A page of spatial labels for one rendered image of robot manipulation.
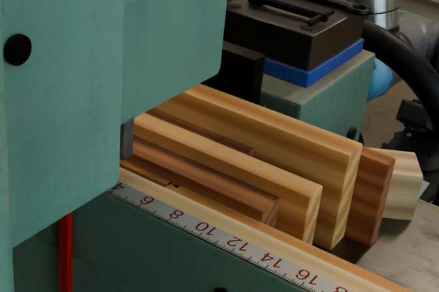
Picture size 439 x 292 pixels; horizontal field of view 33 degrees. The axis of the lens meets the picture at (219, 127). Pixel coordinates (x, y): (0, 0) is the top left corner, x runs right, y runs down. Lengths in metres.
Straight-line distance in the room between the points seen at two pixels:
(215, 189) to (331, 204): 0.08
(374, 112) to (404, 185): 2.29
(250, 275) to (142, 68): 0.12
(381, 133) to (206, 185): 2.23
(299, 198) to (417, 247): 0.11
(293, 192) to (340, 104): 0.18
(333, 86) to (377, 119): 2.18
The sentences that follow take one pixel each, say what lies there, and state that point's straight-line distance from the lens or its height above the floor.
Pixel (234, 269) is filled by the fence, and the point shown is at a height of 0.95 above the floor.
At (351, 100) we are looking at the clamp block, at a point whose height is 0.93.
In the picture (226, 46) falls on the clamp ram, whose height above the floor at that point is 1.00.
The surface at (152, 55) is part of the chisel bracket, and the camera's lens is 0.39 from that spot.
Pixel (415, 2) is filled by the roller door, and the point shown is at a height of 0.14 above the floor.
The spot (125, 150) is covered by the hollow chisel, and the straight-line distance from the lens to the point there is 0.46.
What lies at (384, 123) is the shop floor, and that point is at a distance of 2.73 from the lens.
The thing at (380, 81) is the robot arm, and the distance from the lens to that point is 0.92.
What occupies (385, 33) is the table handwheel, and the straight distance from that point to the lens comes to 0.72.
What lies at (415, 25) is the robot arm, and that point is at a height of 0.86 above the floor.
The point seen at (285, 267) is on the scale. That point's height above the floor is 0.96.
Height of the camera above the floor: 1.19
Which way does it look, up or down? 28 degrees down
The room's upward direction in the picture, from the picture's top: 6 degrees clockwise
